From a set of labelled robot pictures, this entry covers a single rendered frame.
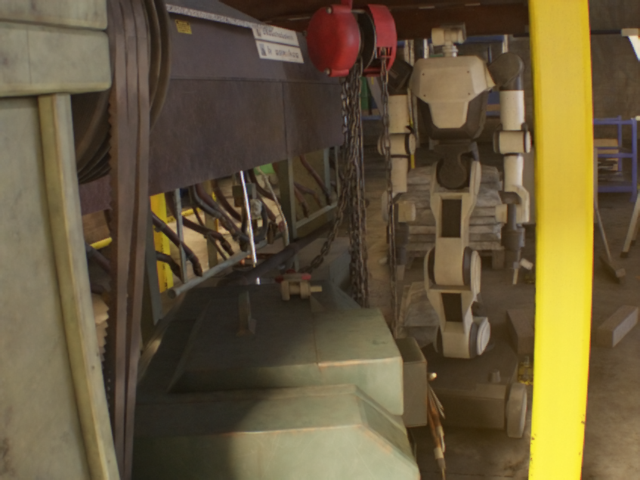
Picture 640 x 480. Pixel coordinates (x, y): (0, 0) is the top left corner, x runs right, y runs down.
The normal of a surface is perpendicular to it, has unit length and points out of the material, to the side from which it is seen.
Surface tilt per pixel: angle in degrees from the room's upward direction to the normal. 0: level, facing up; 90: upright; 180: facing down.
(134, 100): 94
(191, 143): 90
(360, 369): 90
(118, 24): 87
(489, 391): 45
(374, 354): 0
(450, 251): 66
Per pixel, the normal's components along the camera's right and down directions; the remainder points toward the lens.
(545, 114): -0.31, 0.19
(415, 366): 0.03, 0.18
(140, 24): 0.94, -0.06
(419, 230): -0.27, -0.21
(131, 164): 0.95, 0.15
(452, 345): -0.36, 0.45
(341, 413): -0.06, -0.98
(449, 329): -0.25, -0.76
